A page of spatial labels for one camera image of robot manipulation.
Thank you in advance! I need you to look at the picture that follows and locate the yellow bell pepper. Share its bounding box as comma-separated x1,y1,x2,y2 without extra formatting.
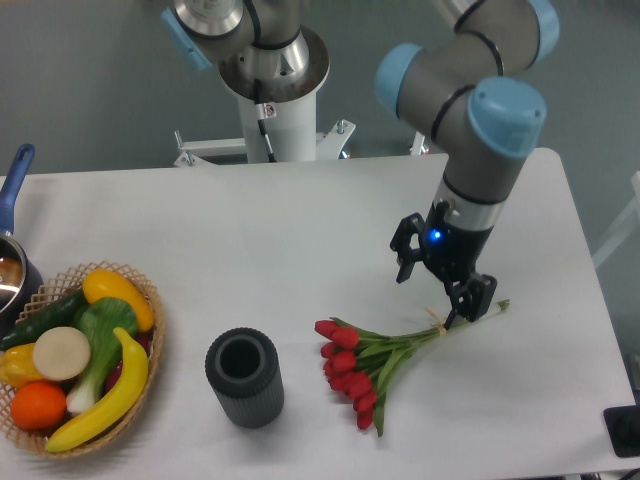
1,343,45,388

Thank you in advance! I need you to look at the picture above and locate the black device at edge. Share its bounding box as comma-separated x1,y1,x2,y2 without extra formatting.
603,405,639,458

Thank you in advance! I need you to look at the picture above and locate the dark grey ribbed vase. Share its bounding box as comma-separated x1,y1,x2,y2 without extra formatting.
204,327,284,429

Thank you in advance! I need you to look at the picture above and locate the blue handled saucepan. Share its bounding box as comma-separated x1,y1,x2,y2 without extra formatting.
1,144,43,337

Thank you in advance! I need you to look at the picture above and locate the red fruit in basket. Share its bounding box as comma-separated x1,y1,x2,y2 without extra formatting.
103,332,152,394

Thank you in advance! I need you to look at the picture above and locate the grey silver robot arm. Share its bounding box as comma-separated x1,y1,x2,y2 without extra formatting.
161,1,559,321

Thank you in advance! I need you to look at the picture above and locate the green bok choy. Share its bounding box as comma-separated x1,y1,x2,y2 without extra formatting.
67,297,138,416

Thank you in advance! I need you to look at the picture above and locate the yellow banana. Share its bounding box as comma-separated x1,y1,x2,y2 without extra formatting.
45,327,149,454

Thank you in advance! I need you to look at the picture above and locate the red tulip bouquet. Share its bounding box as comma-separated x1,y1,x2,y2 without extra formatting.
314,298,511,438

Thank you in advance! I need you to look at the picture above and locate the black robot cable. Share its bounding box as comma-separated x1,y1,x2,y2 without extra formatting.
252,77,278,164

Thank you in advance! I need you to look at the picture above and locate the white frame at right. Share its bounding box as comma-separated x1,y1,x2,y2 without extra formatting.
592,171,639,269

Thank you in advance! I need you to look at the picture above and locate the orange fruit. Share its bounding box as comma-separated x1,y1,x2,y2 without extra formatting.
10,381,66,430

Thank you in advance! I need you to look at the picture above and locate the yellow lemon squash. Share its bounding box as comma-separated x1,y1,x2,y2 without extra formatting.
82,269,155,333

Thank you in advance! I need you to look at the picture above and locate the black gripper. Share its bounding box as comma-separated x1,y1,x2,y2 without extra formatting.
390,201,498,328

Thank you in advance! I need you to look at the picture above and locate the beige round disc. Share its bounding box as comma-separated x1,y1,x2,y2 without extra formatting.
32,327,91,381

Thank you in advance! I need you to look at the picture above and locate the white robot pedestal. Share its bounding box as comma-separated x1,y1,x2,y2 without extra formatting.
173,24,357,168

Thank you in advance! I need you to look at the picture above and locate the green cucumber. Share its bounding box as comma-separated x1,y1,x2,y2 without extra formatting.
1,290,88,352

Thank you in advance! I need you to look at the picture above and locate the woven wicker basket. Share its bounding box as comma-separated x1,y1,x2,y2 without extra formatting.
1,261,165,459

